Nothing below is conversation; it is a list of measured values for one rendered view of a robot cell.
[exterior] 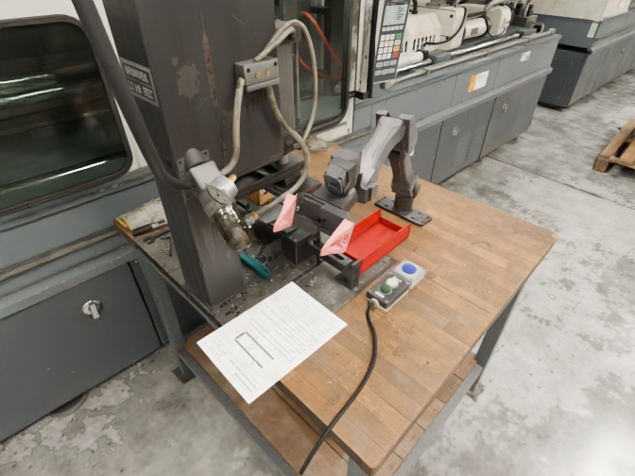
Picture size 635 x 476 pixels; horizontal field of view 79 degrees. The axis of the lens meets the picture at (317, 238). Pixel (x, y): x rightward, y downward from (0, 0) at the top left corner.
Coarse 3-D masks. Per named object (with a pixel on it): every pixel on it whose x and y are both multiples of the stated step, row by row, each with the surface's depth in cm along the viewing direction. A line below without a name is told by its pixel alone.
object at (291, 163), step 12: (288, 156) 106; (300, 156) 106; (264, 168) 103; (276, 168) 101; (288, 168) 101; (300, 168) 105; (240, 180) 98; (252, 180) 98; (264, 180) 97; (276, 180) 100; (288, 180) 102; (312, 180) 104; (240, 192) 92; (252, 192) 95; (264, 192) 109; (276, 192) 103; (300, 192) 99; (312, 192) 102
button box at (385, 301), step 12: (396, 276) 105; (372, 288) 101; (396, 288) 101; (408, 288) 103; (372, 300) 99; (384, 300) 98; (396, 300) 101; (372, 324) 95; (372, 360) 87; (360, 384) 82; (336, 420) 76; (324, 432) 75; (312, 456) 73; (300, 468) 74
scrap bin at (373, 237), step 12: (372, 216) 124; (360, 228) 121; (372, 228) 126; (384, 228) 126; (396, 228) 124; (408, 228) 120; (360, 240) 121; (372, 240) 121; (384, 240) 121; (396, 240) 117; (348, 252) 108; (360, 252) 117; (372, 252) 109; (384, 252) 114; (360, 264) 107; (372, 264) 112
